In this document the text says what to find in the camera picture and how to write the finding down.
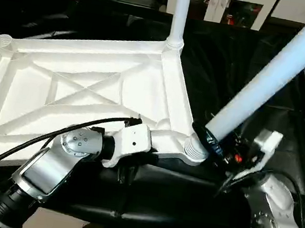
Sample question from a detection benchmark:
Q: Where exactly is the white plastic table top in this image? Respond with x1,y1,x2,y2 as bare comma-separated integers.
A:
0,11,229,209

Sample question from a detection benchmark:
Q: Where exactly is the black work mat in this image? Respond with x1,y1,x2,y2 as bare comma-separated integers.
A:
0,0,305,228

